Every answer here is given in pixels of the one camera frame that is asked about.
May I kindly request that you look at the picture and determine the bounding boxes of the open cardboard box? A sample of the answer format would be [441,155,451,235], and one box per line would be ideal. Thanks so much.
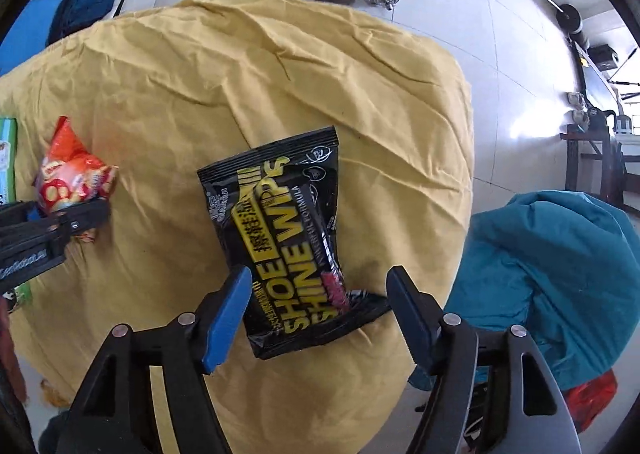
[0,118,32,312]

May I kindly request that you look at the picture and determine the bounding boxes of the orange snack packet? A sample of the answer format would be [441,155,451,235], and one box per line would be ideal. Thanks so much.
[34,116,119,214]

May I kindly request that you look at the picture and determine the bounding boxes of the dark wooden chair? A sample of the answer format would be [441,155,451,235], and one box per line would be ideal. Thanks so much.
[560,123,627,209]

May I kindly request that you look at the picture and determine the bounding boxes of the teal blanket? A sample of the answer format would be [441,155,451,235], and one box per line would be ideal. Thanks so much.
[408,189,640,392]

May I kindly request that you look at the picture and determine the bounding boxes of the dark blue knitted cloth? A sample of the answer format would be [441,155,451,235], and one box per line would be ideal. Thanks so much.
[47,0,115,45]

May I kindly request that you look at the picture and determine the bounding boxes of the black treadmill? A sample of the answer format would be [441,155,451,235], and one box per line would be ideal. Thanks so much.
[570,40,624,115]

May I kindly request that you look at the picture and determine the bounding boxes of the blue foam mat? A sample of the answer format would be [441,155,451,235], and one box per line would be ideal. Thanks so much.
[0,0,63,74]

